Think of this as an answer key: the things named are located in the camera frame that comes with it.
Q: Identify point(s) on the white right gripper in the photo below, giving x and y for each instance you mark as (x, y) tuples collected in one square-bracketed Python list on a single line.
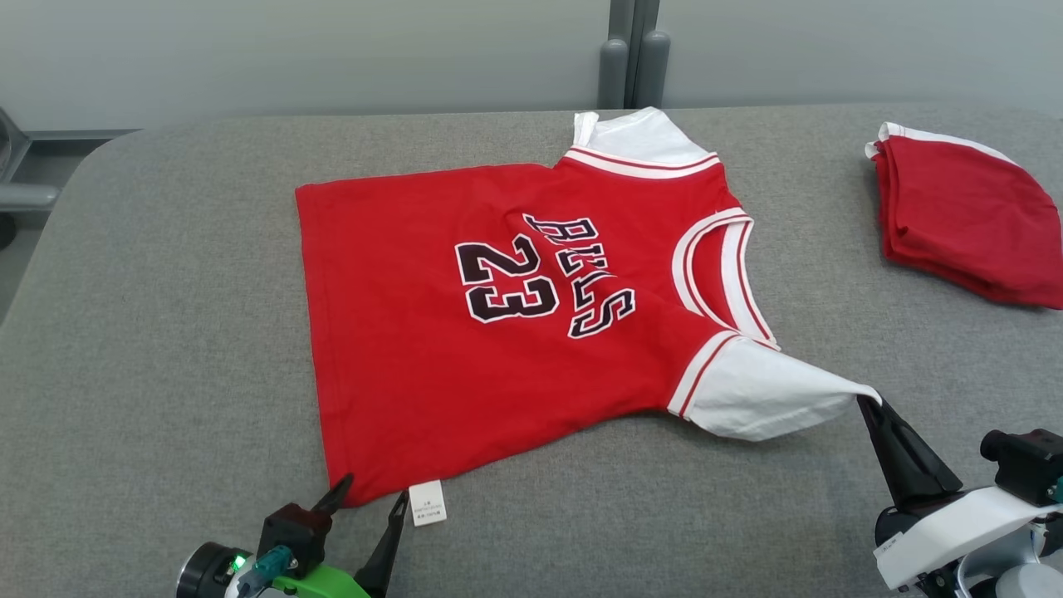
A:
[(955, 531)]

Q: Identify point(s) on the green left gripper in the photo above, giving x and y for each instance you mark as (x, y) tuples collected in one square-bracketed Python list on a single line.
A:
[(328, 585)]

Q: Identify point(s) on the red basketball jersey white sleeves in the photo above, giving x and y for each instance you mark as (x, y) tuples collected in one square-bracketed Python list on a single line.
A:
[(415, 374)]

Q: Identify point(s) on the red shorts with white stripe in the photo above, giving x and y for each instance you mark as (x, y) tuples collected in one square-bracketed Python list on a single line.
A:
[(963, 216)]

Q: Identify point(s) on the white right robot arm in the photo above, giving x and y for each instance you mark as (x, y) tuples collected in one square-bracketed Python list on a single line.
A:
[(1030, 581)]

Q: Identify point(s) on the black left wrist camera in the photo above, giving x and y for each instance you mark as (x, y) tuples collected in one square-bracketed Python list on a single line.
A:
[(291, 531)]

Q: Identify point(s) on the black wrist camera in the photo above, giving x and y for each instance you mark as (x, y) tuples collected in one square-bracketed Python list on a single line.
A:
[(1030, 465), (291, 531)]

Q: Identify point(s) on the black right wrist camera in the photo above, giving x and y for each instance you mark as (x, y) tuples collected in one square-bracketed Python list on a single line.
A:
[(1030, 465)]

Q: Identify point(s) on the grey metal frame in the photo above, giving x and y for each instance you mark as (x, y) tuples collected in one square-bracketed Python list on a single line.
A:
[(25, 197)]

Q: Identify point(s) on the grey rounded post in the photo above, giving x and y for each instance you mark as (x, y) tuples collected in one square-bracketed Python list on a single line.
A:
[(613, 75), (653, 71)]

